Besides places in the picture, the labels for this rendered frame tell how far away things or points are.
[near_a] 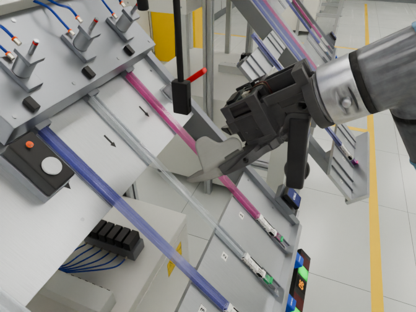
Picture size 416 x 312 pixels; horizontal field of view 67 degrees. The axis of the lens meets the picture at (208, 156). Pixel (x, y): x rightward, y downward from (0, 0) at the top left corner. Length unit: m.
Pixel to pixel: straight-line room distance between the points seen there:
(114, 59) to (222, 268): 0.41
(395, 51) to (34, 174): 0.42
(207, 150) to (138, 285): 0.50
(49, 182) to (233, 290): 0.37
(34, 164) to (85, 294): 0.44
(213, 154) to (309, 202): 1.58
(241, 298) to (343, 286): 1.07
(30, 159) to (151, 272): 0.51
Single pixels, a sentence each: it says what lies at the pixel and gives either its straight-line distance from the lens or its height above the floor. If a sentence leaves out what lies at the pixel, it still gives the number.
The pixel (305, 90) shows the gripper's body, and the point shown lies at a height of 1.17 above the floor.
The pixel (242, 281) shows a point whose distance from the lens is 0.64.
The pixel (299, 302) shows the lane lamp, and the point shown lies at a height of 0.65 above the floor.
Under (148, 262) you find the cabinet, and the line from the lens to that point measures 0.88.
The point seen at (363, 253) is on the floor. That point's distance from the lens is 1.82.
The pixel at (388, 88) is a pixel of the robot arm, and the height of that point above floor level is 1.19.
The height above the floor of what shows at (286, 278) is 0.73.
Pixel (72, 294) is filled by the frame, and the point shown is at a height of 0.66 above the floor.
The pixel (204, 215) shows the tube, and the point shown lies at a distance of 0.60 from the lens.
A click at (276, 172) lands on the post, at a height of 0.64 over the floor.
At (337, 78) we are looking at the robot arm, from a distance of 0.38.
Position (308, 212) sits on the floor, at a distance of 1.91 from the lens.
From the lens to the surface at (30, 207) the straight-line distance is 0.46.
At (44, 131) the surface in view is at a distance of 0.50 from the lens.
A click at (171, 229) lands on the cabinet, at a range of 0.94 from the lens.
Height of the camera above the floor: 1.33
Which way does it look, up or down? 37 degrees down
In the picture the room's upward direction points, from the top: straight up
